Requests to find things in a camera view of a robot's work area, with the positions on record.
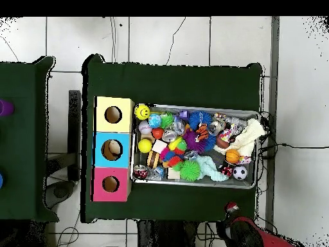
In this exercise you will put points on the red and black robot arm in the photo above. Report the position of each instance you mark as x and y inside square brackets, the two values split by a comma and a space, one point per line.
[270, 241]

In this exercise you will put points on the wooden box with three holes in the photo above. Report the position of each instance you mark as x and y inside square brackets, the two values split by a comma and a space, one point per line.
[100, 154]

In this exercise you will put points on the orange toy basketball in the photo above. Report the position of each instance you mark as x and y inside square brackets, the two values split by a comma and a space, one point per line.
[232, 156]

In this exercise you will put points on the purple spiky rubber toy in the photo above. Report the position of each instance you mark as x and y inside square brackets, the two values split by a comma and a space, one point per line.
[191, 142]

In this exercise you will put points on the toy hamburger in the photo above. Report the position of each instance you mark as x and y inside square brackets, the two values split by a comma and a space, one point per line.
[153, 159]

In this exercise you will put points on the plain wooden cube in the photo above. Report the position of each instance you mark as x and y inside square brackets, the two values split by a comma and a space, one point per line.
[159, 146]

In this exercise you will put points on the crushed red drink can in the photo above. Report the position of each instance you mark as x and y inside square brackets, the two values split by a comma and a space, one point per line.
[140, 171]

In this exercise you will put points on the plain orange ball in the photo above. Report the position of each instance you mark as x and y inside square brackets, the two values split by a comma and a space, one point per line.
[157, 133]

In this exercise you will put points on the yellow ball with seam lines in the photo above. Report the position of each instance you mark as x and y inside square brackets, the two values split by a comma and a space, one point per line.
[144, 146]

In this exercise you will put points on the globe print ball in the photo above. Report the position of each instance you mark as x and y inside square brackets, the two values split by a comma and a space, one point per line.
[154, 121]

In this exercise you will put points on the white toy baseball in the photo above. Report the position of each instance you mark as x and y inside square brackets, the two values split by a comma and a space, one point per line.
[145, 127]

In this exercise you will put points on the beige rounded object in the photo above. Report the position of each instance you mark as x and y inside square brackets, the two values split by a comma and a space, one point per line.
[115, 148]

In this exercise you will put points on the dark green tablecloth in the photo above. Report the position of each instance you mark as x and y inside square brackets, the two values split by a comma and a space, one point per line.
[167, 85]
[20, 141]

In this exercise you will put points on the black upright panel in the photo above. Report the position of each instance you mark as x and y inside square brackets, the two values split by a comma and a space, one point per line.
[74, 128]

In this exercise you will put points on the blue round object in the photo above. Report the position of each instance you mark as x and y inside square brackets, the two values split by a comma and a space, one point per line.
[0, 180]

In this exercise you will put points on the purple cup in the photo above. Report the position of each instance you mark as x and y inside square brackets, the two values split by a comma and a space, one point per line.
[5, 108]

